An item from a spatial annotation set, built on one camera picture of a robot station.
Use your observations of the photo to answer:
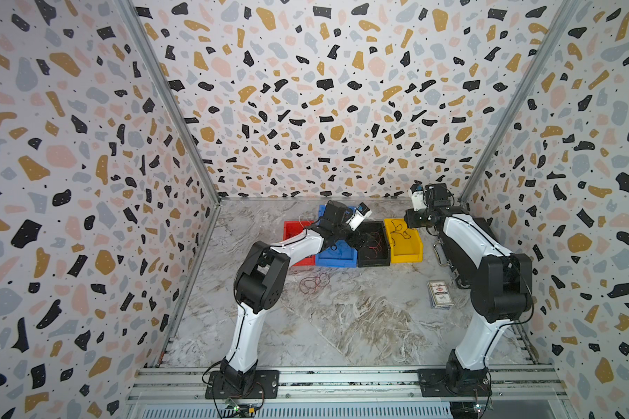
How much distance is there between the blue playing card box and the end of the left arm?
0.29m

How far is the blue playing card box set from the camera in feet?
2.93

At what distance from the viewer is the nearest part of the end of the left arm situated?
87 cm
